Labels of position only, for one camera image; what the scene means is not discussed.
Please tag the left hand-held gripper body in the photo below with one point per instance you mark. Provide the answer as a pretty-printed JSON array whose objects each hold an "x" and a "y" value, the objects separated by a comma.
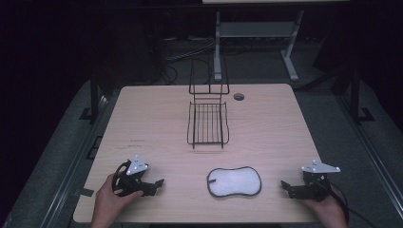
[{"x": 137, "y": 166}]

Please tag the person's left hand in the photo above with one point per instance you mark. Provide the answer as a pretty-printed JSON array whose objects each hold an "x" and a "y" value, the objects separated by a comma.
[{"x": 106, "y": 202}]

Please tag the black frame post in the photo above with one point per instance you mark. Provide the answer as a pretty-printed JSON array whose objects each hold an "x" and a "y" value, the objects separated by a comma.
[
  {"x": 94, "y": 98},
  {"x": 355, "y": 98}
]

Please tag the aluminium floor rail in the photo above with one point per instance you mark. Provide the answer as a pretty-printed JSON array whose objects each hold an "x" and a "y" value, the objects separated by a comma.
[
  {"x": 370, "y": 152},
  {"x": 79, "y": 158}
]

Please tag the person's right hand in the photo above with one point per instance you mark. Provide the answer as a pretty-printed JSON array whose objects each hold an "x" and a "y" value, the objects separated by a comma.
[{"x": 331, "y": 213}]

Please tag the grey metal stand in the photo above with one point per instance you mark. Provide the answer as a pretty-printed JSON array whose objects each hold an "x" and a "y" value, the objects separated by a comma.
[{"x": 253, "y": 29}]

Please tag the dark tape strip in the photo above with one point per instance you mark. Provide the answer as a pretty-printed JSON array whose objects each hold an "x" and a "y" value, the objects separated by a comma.
[{"x": 87, "y": 192}]

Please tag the white sponge with dark edge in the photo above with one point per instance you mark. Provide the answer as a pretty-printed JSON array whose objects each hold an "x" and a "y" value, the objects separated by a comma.
[{"x": 234, "y": 182}]

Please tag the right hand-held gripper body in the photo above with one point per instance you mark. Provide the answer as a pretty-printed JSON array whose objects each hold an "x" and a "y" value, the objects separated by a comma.
[{"x": 316, "y": 185}]

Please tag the round table grommet hole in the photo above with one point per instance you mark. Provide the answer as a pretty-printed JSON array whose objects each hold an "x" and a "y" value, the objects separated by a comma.
[{"x": 239, "y": 97}]

